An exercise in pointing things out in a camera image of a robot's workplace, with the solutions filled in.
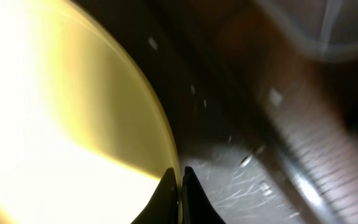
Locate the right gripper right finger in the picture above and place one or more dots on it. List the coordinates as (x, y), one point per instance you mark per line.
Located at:
(197, 208)

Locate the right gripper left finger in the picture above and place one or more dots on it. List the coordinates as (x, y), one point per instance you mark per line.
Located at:
(162, 202)

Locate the yellow round plate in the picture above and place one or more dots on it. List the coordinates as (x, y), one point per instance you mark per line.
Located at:
(83, 136)

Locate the dark brown serving tray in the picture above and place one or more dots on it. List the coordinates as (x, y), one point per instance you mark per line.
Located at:
(244, 166)

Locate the clear plastic bin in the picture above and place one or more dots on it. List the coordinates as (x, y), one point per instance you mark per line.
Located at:
(324, 30)

